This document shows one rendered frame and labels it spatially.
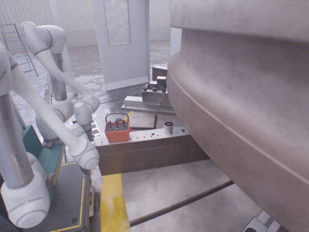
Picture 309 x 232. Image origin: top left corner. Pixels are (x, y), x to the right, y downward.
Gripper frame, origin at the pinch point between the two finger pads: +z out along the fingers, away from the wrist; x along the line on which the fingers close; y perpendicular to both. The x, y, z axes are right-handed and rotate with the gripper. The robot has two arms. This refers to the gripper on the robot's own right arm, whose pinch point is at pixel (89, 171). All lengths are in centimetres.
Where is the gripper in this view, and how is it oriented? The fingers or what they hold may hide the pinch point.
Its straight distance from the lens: 117.8
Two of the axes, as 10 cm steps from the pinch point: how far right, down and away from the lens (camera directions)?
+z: 0.0, 8.5, 5.3
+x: 2.8, 5.1, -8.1
